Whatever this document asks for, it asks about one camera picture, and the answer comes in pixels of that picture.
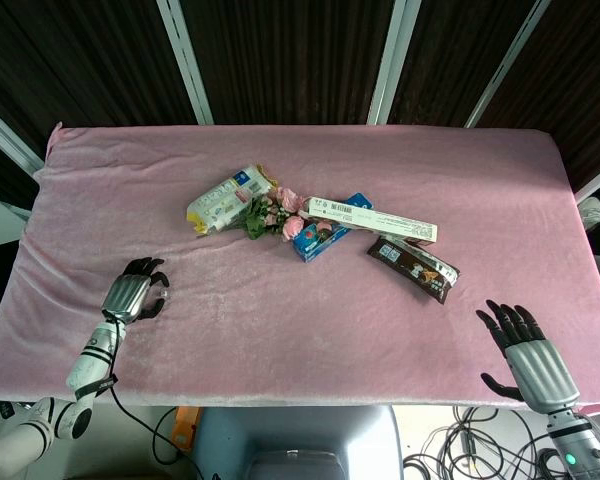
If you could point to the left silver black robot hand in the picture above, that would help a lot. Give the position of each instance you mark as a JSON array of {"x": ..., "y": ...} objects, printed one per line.
[{"x": 126, "y": 296}]

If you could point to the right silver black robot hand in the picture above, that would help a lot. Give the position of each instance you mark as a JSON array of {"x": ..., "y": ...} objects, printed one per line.
[{"x": 538, "y": 361}]

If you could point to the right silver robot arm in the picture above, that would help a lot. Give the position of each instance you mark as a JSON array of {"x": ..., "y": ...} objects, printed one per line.
[{"x": 578, "y": 443}]

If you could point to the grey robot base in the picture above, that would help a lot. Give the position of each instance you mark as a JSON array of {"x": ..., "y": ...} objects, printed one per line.
[{"x": 300, "y": 443}]

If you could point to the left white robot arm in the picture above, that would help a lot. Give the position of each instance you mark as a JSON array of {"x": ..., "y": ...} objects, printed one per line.
[{"x": 75, "y": 380}]

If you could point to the white yellow snack packet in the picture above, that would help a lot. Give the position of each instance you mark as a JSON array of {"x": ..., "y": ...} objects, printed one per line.
[{"x": 230, "y": 199}]

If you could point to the orange object under table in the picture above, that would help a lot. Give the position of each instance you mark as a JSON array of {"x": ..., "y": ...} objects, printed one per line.
[{"x": 185, "y": 428}]

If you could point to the dark brown snack bar wrapper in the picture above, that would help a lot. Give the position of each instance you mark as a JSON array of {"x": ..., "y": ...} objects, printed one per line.
[{"x": 414, "y": 267}]

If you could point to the pink artificial flower bouquet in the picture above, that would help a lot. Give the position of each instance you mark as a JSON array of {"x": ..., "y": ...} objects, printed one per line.
[{"x": 275, "y": 216}]

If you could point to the pink velvet table cloth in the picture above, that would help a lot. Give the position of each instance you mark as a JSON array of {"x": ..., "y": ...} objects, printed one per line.
[{"x": 300, "y": 300}]

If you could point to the blue toothpaste box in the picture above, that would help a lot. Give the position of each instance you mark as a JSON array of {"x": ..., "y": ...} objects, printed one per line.
[{"x": 330, "y": 235}]

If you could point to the long white cardboard box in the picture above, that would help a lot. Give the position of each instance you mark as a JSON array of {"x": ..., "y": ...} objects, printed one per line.
[{"x": 375, "y": 220}]

